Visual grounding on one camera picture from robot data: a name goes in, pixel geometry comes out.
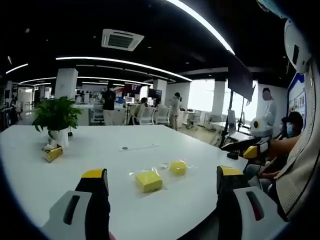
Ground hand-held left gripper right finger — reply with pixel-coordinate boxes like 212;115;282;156
215;164;288;240

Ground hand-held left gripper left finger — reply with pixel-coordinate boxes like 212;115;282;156
41;168;112;240

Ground round yellow silicone block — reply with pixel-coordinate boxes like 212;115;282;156
169;160;188;177

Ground rectangular yellow silicone block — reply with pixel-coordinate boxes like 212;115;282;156
134;170;164;194

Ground person's legs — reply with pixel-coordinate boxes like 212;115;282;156
242;159;280;193

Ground black hanging screen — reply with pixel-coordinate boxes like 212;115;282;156
225;49;257;102

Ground yellow tissue box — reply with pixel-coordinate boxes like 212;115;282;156
41;143;64;164

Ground white office chair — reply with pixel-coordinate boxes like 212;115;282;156
154;107;171;125
134;106;156;126

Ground green potted plant white pot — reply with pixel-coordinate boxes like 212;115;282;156
31;95;84;148

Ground long ceiling light strip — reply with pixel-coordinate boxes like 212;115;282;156
165;0;236;56
55;56;193;83

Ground ceiling air conditioner unit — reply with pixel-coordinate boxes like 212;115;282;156
101;28;146;52

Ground blue wall poster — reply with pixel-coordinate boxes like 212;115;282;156
286;71;308;132

